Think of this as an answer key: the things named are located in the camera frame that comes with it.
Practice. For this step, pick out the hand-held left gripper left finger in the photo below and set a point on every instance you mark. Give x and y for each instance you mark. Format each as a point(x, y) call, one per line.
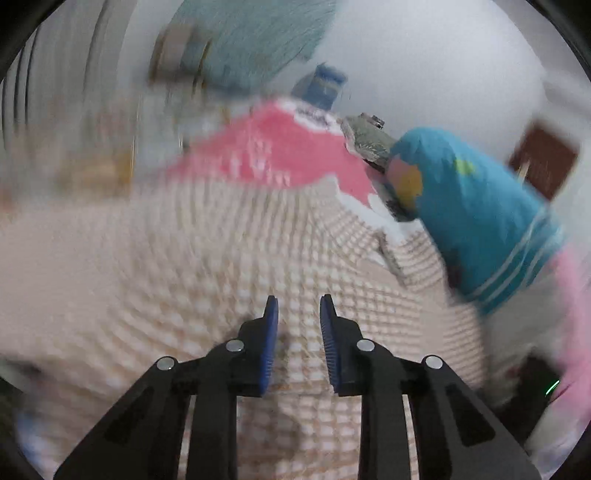
point(269, 350)

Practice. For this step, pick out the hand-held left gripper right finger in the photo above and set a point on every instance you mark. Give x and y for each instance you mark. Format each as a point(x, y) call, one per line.
point(331, 350)

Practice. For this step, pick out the tan white checked knit cardigan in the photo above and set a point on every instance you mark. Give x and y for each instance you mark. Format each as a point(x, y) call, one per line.
point(184, 267)

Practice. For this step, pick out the pink white quilt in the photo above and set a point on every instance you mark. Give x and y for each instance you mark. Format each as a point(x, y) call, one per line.
point(568, 300)

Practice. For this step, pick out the blue patterned pillow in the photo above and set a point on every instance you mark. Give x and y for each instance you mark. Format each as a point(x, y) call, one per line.
point(471, 212)

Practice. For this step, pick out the pink fleece blanket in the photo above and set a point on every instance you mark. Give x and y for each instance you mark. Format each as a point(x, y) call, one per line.
point(286, 147)

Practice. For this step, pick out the grey-green crumpled cloth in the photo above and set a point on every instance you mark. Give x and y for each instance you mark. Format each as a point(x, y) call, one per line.
point(369, 138)

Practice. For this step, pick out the brown door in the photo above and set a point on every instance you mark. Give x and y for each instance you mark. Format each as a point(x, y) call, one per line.
point(545, 159)

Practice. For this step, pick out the blue water jug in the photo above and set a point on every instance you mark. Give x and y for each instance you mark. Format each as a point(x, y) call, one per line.
point(321, 87)

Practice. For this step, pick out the wooden chair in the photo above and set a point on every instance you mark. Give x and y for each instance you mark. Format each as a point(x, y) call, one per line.
point(178, 50)

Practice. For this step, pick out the teal floral hanging cloth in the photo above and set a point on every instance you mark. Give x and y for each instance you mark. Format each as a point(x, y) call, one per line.
point(258, 37)

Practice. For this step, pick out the grey curtain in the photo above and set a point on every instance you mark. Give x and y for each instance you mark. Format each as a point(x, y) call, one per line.
point(51, 83)

